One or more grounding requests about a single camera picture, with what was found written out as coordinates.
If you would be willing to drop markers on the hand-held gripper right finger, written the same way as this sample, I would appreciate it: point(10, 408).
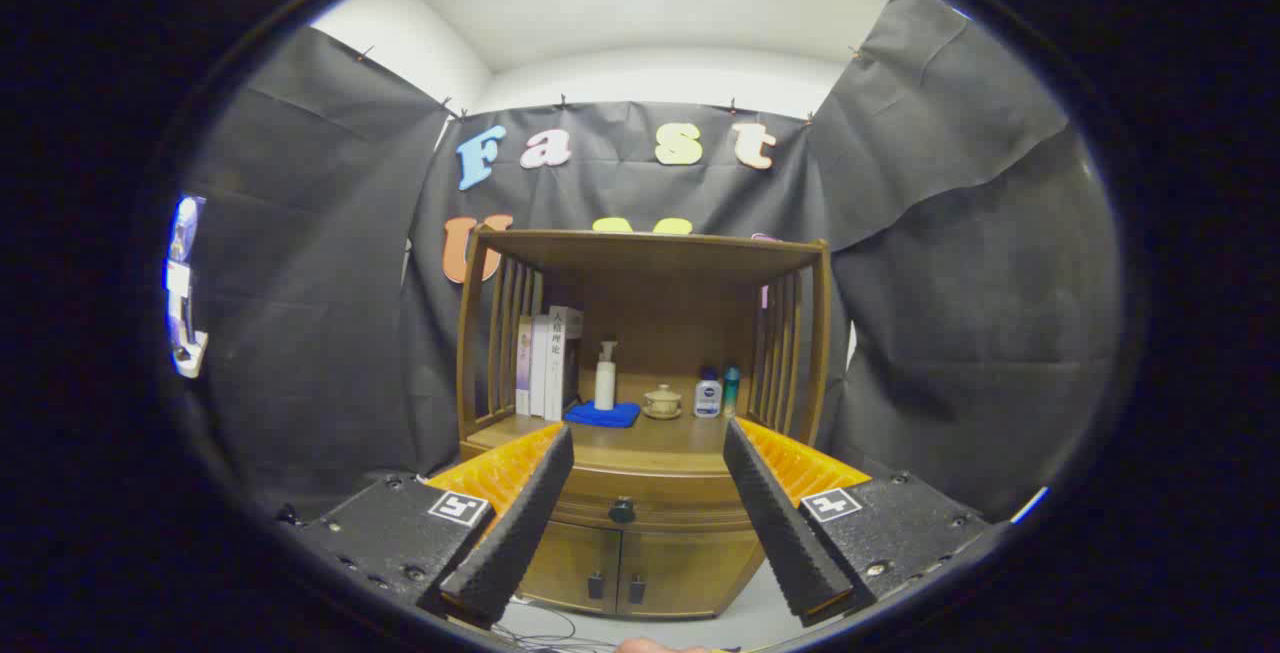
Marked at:
point(780, 523)

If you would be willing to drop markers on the purple spine book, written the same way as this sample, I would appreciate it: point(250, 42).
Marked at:
point(523, 373)

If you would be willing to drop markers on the white lotion bottle blue cap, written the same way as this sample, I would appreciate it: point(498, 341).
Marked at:
point(708, 398)

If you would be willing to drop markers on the wooden cabinet door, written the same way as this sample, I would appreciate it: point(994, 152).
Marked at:
point(690, 568)
point(570, 563)

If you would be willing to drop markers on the white book with portrait cover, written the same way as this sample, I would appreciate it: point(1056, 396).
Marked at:
point(558, 373)

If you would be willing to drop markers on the wooden cabinet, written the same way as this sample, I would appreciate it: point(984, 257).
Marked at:
point(650, 253)

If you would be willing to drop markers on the black backdrop cloth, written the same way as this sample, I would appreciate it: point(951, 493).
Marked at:
point(960, 283)

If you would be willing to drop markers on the bright white object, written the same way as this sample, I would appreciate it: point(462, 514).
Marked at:
point(185, 283)

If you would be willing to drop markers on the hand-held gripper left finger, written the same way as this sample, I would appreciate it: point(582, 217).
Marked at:
point(520, 523)

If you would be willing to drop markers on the cream lidded teacup with saucer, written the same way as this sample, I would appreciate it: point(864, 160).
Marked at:
point(662, 401)

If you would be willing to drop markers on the black drawer knob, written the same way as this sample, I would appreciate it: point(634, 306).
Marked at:
point(622, 510)

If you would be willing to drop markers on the wooden countertop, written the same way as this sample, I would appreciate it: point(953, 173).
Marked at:
point(660, 438)

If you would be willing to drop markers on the blue cloth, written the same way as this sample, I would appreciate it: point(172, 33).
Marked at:
point(602, 415)

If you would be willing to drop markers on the white pump bottle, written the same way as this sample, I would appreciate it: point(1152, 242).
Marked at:
point(605, 383)

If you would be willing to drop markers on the teal bottle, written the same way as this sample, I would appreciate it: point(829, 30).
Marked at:
point(731, 393)

